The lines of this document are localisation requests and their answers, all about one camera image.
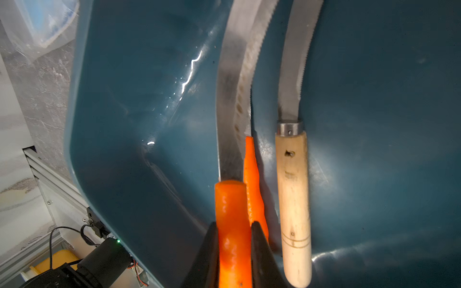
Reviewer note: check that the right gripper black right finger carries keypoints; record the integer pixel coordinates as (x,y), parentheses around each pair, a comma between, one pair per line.
(265,272)

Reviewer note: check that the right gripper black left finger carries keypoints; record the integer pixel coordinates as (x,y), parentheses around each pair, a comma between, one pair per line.
(204,272)

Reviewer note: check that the orange handle sickle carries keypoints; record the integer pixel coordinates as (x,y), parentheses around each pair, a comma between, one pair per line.
(231,189)
(251,176)

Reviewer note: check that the wooden handle sickle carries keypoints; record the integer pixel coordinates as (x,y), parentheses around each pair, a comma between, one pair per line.
(291,146)

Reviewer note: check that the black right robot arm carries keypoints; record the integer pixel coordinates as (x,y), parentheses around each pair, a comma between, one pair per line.
(83,268)

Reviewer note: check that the teal plastic tray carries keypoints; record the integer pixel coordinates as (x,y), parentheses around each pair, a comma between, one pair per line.
(381,105)

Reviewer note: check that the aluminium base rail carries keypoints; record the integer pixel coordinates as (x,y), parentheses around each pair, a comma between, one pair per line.
(40,211)

